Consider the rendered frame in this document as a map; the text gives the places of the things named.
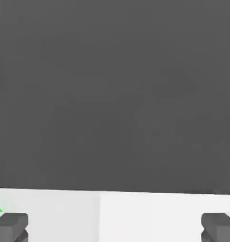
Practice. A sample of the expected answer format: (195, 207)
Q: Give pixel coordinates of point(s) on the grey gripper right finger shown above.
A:
(219, 227)

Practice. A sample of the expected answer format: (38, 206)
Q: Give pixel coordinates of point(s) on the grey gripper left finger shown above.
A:
(10, 227)

